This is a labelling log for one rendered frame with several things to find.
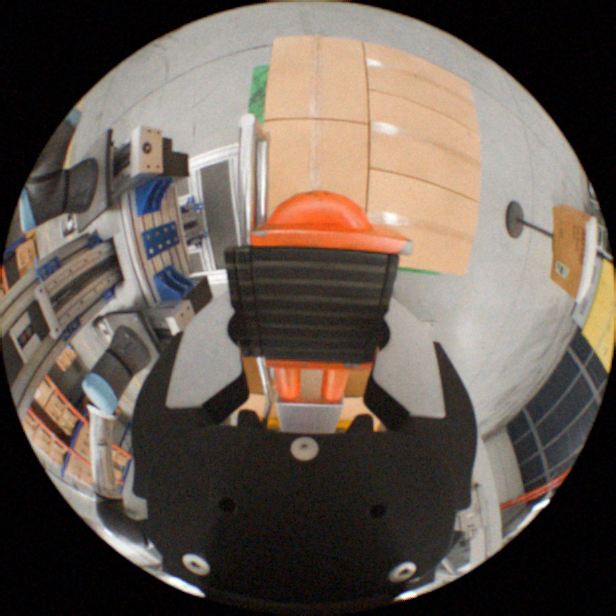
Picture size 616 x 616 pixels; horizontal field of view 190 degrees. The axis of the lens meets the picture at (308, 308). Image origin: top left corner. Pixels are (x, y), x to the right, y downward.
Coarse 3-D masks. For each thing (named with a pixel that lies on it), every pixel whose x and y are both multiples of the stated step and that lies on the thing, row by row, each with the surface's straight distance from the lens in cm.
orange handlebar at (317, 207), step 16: (304, 192) 11; (320, 192) 10; (288, 208) 10; (304, 208) 10; (320, 208) 10; (336, 208) 10; (352, 208) 10; (288, 224) 10; (304, 224) 10; (320, 224) 10; (336, 224) 10; (352, 224) 10; (368, 224) 11; (288, 384) 17; (336, 384) 16
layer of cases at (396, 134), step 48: (288, 48) 114; (336, 48) 114; (384, 48) 124; (288, 96) 91; (336, 96) 91; (384, 96) 97; (432, 96) 113; (288, 144) 81; (336, 144) 81; (384, 144) 86; (432, 144) 98; (288, 192) 78; (336, 192) 78; (384, 192) 83; (432, 192) 93; (432, 240) 95
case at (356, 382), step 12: (240, 348) 57; (252, 360) 52; (252, 372) 50; (360, 372) 50; (252, 384) 47; (348, 384) 47; (360, 384) 48; (252, 396) 47; (264, 396) 45; (348, 396) 45; (360, 396) 46; (240, 408) 54; (252, 408) 52; (276, 408) 49; (348, 408) 49; (360, 408) 50; (348, 420) 55
